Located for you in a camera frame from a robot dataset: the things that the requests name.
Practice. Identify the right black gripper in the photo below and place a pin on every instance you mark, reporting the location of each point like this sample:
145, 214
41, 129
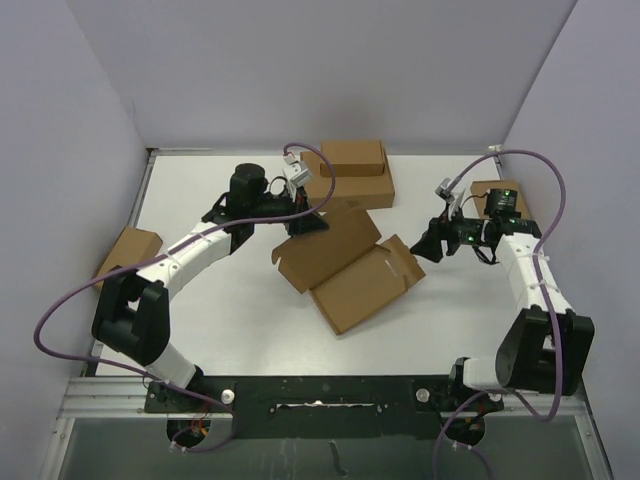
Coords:
439, 229

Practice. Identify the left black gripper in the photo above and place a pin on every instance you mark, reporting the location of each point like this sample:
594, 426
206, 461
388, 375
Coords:
305, 223

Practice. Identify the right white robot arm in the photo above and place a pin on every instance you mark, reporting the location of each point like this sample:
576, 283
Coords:
547, 346

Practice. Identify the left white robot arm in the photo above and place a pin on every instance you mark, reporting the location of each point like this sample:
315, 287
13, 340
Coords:
132, 316

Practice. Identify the large closed cardboard box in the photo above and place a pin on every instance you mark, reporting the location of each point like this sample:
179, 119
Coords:
370, 192

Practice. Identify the small closed cardboard box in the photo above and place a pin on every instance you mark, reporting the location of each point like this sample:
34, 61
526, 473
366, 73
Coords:
354, 158

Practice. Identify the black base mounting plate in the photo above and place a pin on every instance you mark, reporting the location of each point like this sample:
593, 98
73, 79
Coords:
324, 407

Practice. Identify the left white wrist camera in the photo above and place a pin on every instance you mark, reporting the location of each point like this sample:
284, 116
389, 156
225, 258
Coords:
296, 173

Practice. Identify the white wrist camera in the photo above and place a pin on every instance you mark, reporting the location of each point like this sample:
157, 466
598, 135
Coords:
446, 192
296, 173

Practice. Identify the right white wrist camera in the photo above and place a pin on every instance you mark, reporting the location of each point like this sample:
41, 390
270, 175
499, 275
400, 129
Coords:
446, 192

